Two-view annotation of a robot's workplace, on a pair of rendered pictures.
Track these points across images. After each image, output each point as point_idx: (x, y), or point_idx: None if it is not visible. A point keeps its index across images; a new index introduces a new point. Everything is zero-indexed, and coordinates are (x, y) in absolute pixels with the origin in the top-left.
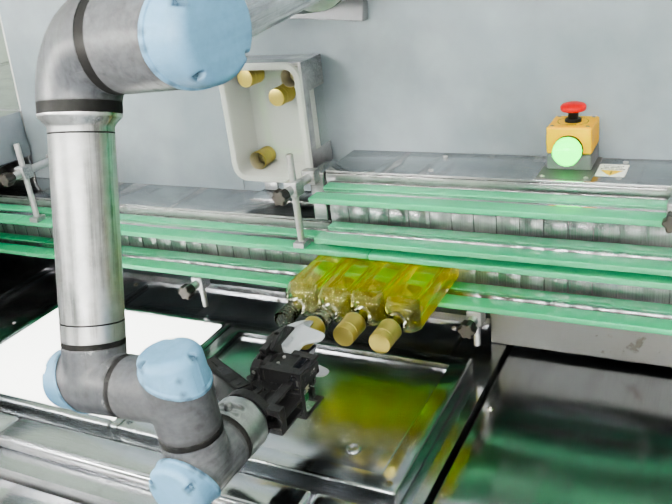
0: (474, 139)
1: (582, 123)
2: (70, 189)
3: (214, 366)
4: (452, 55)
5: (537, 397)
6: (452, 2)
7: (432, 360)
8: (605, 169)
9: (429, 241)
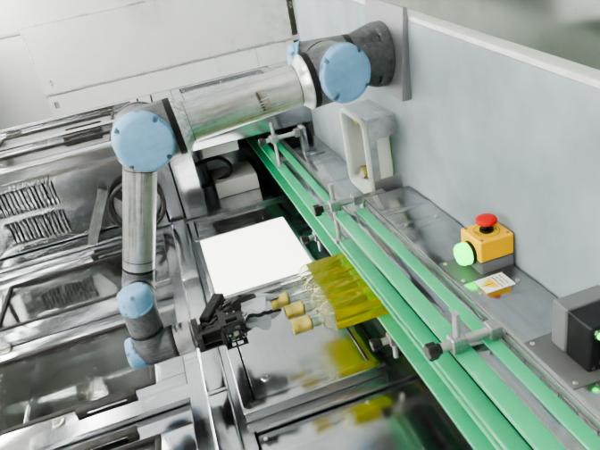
0: (457, 211)
1: (486, 236)
2: (123, 196)
3: (212, 299)
4: (445, 144)
5: (400, 412)
6: (445, 105)
7: (365, 351)
8: (492, 279)
9: (380, 275)
